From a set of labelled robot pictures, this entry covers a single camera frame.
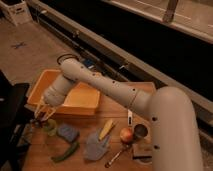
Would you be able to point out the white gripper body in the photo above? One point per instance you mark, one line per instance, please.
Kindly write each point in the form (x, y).
(57, 92)

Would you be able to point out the white handled brush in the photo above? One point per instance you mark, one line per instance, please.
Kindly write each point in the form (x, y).
(130, 117)

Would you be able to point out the black chair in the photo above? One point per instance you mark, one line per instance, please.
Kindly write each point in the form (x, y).
(13, 118)

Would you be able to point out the metal can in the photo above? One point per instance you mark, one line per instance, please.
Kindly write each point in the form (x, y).
(140, 131)

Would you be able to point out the blue sponge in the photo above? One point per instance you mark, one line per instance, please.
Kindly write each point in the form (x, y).
(67, 132)

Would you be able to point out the metal spoon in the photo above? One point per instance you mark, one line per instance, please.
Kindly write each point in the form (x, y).
(116, 156)

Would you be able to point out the blue device on floor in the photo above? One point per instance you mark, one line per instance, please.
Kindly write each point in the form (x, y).
(88, 63)

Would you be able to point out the yellow plastic bin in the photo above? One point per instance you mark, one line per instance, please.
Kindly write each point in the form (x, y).
(81, 100)

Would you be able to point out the white cardboard box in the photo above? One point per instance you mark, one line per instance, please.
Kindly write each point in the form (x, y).
(17, 14)

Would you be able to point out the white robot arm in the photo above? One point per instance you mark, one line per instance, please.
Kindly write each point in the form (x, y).
(174, 131)

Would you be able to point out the brown block eraser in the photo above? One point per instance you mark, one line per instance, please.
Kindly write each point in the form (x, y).
(142, 151)

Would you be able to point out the yellow corn piece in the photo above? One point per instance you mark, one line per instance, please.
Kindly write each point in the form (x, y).
(105, 130)

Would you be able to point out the dark purple grape bunch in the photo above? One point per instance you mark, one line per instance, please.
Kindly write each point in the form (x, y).
(38, 123)

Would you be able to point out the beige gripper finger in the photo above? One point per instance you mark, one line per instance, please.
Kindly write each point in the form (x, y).
(49, 113)
(39, 108)

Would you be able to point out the green cucumber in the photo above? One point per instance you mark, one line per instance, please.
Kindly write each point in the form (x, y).
(73, 147)

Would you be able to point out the light blue cloth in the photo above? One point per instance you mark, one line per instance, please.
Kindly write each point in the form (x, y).
(95, 149)

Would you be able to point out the green plastic cup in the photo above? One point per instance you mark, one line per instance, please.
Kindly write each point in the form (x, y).
(50, 127)

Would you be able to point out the red yellow apple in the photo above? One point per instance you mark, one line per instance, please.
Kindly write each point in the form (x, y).
(126, 135)

